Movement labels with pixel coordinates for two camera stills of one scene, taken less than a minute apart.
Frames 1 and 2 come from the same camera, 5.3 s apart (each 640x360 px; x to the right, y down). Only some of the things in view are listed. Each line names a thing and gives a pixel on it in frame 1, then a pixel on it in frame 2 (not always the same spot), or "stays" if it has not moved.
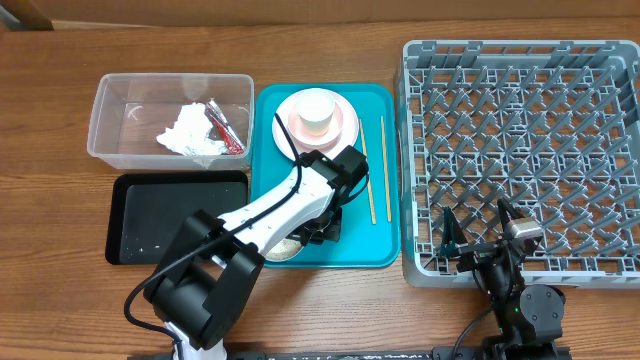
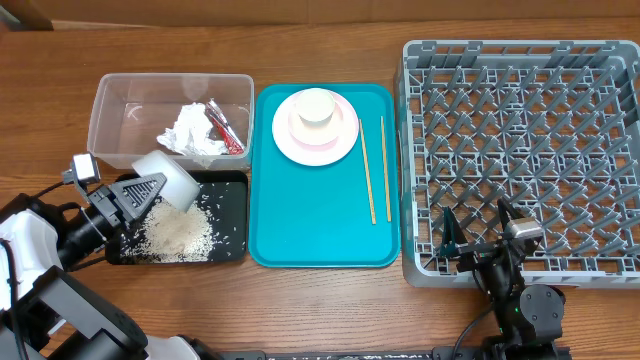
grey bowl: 285,250 to 180,188
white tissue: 189,133 stays
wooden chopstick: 368,173 stays
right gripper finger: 453,234 stays
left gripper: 332,233 to 105,199
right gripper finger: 507,212 stays
